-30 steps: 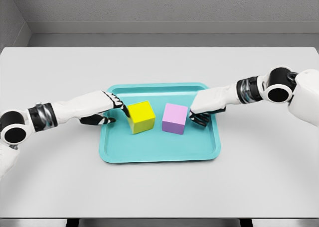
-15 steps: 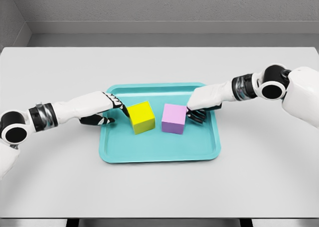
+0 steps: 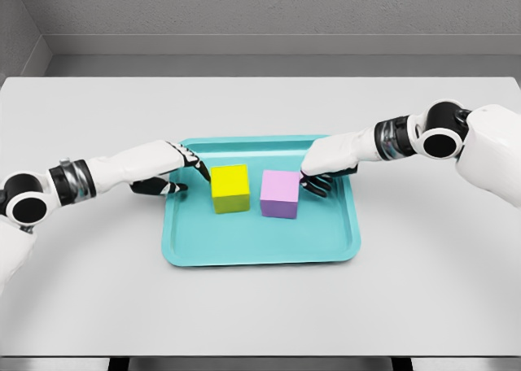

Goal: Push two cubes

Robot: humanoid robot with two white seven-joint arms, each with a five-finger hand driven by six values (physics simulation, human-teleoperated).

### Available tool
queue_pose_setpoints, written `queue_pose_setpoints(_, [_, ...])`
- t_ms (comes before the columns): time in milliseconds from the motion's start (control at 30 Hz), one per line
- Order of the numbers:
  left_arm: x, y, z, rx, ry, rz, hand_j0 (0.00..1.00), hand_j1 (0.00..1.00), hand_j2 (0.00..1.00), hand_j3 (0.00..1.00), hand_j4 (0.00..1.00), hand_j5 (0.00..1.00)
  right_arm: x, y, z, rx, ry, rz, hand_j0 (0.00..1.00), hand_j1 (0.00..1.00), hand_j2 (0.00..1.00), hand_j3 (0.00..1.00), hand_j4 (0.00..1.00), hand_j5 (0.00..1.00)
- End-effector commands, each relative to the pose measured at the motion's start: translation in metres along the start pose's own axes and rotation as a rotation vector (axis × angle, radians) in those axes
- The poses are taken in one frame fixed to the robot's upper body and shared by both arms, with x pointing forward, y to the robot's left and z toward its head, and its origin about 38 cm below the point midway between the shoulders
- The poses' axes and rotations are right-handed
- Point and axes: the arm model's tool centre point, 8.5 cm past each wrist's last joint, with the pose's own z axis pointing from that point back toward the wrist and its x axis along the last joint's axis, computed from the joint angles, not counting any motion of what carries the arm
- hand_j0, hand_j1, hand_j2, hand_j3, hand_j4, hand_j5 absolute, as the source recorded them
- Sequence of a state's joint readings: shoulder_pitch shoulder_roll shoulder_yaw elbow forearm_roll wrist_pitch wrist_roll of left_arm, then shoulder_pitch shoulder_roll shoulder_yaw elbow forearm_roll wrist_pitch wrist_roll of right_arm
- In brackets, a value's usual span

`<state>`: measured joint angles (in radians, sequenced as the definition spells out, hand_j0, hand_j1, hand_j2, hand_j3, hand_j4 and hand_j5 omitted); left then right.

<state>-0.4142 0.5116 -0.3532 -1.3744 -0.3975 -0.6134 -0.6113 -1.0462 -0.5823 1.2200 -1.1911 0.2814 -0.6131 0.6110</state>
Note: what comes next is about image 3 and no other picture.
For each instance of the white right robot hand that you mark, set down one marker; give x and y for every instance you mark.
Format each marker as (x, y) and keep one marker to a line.
(325, 155)

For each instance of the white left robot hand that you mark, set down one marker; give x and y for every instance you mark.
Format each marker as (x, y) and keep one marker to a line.
(156, 163)

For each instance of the pink cube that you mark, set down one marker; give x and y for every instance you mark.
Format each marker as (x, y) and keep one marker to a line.
(280, 192)

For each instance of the yellow cube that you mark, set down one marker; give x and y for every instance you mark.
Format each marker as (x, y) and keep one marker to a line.
(230, 186)

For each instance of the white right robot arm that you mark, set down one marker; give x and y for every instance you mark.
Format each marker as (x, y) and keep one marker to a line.
(468, 139)

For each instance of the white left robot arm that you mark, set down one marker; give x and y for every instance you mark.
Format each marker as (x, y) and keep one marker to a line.
(61, 184)

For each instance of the teal plastic tray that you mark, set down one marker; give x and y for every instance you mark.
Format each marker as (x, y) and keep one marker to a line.
(260, 232)

